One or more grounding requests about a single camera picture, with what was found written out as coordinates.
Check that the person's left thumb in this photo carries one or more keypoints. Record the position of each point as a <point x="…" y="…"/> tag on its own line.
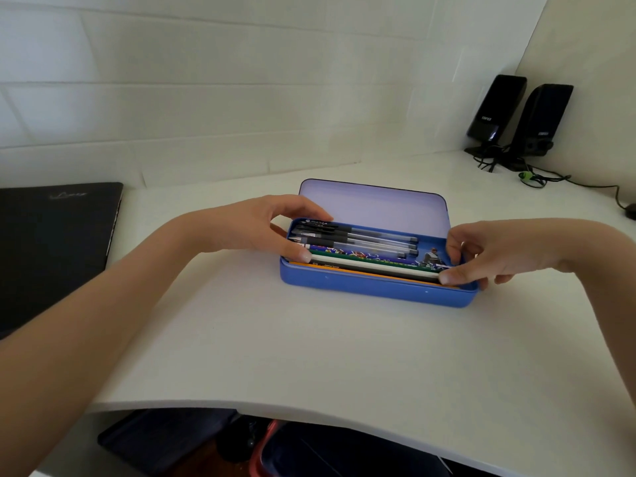
<point x="290" y="244"/>

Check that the yellow pencil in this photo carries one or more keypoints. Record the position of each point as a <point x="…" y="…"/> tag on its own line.
<point x="348" y="271"/>

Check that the person's right forearm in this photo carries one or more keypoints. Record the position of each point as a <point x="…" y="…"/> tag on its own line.
<point x="601" y="263"/>

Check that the colourful printed ruler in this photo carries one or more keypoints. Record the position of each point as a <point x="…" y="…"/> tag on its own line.
<point x="357" y="254"/>

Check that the person's right hand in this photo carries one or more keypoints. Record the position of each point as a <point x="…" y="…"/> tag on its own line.
<point x="507" y="248"/>

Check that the person's left forearm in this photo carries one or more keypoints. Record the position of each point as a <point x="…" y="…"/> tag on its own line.
<point x="99" y="312"/>

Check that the black closed laptop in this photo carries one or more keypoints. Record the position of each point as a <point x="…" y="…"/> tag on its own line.
<point x="49" y="243"/>

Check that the clear black gel pen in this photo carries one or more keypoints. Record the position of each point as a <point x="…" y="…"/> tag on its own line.
<point x="367" y="249"/>
<point x="367" y="232"/>
<point x="377" y="241"/>

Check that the black desktop speaker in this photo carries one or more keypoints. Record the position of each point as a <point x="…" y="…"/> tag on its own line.
<point x="497" y="109"/>
<point x="544" y="119"/>

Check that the person's left hand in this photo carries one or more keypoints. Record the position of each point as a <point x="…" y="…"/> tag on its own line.
<point x="238" y="226"/>

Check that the blue metal pencil case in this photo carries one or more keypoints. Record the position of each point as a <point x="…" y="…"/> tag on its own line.
<point x="367" y="206"/>

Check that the black computer mouse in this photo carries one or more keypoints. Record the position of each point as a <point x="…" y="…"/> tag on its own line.
<point x="631" y="211"/>

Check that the person's right thumb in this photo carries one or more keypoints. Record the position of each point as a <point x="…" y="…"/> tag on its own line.
<point x="457" y="277"/>

